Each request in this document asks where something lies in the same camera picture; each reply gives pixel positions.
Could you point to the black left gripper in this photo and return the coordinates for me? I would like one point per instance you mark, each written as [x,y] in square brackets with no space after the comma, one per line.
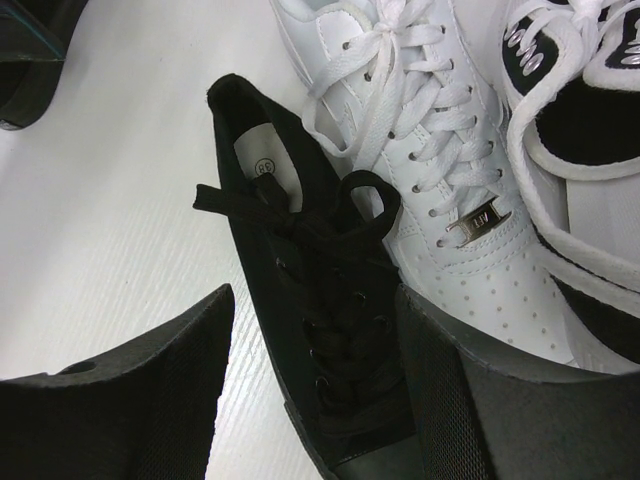
[34,46]

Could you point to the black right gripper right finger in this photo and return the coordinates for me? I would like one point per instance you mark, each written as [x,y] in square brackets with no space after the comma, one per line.
[487,410]

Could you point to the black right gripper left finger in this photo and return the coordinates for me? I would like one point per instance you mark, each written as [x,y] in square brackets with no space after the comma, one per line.
[143,410]

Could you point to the black canvas sneaker front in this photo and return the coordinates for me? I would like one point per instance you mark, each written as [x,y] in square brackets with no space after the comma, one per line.
[321,282]

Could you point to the white sneaker near cabinet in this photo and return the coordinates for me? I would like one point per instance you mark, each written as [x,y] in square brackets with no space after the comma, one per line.
[393,91]

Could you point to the black white patterned sneaker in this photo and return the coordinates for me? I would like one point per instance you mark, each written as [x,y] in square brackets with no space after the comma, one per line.
[570,76]

